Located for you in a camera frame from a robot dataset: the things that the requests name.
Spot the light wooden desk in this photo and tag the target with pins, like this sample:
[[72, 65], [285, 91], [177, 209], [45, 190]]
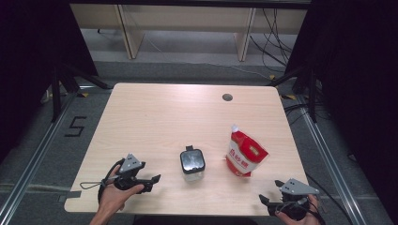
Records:
[[187, 17]]

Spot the yellow floor tape piece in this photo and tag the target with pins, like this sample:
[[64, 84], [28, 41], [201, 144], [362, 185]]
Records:
[[272, 77]]

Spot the aluminium floor rail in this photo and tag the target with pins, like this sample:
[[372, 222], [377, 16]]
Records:
[[34, 159], [331, 168]]

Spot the red and white sugar bag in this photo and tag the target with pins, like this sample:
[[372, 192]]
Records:
[[247, 153]]

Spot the person's right hand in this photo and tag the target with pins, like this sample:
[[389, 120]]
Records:
[[313, 215]]

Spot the person's left hand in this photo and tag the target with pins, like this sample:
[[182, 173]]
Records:
[[112, 198]]

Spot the black metal stand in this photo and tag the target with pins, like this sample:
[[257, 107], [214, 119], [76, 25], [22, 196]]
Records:
[[56, 93], [312, 93]]

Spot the black curtain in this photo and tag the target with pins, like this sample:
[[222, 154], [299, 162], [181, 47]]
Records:
[[31, 47], [359, 78]]

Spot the grey tape strip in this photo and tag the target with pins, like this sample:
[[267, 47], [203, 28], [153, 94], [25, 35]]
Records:
[[70, 195]]

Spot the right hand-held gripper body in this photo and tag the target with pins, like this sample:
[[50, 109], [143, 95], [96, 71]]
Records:
[[297, 188]]

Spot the glass jar with black lid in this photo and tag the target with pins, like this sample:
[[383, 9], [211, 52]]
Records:
[[192, 162]]

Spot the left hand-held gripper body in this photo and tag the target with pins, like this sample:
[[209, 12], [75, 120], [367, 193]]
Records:
[[130, 163]]

